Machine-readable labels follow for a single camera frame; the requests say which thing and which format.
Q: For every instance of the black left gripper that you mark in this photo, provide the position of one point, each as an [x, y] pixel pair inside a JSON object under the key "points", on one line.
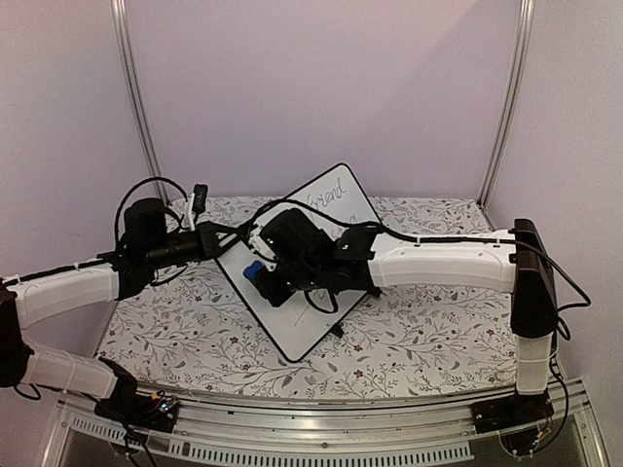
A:
{"points": [[209, 242]]}

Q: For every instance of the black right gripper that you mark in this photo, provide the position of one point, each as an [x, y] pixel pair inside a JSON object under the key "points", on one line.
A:
{"points": [[274, 296]]}

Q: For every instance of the blue whiteboard eraser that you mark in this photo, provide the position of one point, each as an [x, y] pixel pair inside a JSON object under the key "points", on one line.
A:
{"points": [[252, 270]]}

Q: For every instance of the white whiteboard black frame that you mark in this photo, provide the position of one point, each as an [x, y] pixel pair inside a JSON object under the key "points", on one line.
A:
{"points": [[335, 202]]}

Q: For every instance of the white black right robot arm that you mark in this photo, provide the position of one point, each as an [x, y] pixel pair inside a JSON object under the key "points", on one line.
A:
{"points": [[510, 262]]}

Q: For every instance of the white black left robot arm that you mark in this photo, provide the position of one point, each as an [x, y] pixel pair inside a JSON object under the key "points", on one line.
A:
{"points": [[154, 238]]}

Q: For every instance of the black whiteboard stand foot left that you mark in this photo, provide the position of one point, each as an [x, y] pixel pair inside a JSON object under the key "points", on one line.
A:
{"points": [[337, 331]]}

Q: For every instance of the floral patterned table mat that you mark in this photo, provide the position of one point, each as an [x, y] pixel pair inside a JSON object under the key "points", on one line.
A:
{"points": [[195, 333]]}

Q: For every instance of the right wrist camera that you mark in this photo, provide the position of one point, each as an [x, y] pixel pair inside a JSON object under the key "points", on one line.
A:
{"points": [[283, 237]]}

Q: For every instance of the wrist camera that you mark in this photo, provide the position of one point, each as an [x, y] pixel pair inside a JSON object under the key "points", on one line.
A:
{"points": [[197, 202], [283, 237]]}

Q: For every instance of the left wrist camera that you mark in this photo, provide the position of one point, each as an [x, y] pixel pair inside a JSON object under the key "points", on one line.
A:
{"points": [[197, 202]]}

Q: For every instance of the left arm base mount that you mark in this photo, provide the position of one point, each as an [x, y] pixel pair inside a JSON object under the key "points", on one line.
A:
{"points": [[157, 411]]}

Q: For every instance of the left aluminium corner post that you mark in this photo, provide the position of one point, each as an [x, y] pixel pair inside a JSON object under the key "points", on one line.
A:
{"points": [[129, 69]]}

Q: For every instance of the aluminium corner post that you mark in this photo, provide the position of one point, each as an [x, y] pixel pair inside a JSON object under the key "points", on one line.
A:
{"points": [[129, 69], [518, 62]]}

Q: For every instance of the right aluminium corner post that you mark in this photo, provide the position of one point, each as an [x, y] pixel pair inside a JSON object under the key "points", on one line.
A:
{"points": [[518, 62]]}

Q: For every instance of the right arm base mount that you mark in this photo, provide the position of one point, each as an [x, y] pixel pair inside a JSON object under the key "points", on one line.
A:
{"points": [[521, 420]]}

